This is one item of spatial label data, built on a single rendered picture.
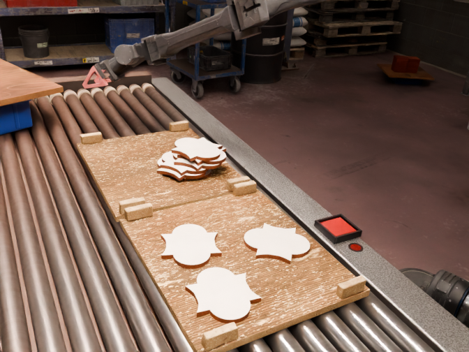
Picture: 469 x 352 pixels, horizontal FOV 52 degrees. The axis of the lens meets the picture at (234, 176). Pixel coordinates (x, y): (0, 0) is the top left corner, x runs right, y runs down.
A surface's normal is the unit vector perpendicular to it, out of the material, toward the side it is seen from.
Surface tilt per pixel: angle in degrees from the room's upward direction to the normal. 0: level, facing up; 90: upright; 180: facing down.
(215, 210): 0
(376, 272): 0
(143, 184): 0
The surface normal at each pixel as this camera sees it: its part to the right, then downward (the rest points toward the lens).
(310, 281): 0.06, -0.88
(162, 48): -0.66, 0.31
